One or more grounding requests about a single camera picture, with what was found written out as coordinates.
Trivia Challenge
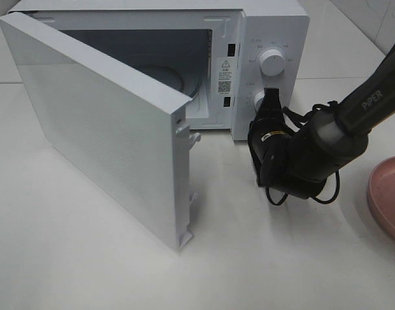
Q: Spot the pink round plate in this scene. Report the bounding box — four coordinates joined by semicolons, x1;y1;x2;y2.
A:
367;156;395;241

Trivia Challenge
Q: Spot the glass microwave turntable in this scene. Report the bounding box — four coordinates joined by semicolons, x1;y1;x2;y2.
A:
136;65;201;98

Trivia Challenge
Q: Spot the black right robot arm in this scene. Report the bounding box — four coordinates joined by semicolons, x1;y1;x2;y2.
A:
248;45;395;199

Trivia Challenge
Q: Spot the white microwave door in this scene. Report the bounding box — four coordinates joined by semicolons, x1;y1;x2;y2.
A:
0;12;201;250

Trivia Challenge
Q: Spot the lower white timer knob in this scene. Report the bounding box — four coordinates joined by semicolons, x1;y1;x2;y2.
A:
253;91;264;112

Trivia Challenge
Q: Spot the white warning label sticker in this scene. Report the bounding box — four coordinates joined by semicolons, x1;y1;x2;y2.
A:
216;57;236;96

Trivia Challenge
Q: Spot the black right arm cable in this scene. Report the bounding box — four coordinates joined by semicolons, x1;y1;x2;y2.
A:
264;100;342;206

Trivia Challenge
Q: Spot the upper white power knob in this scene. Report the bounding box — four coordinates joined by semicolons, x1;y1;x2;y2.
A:
259;46;286;76

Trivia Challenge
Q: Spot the white microwave oven body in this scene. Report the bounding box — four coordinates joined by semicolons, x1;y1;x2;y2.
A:
7;1;310;141

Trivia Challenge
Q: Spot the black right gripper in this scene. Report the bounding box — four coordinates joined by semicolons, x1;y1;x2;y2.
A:
248;87;297;187

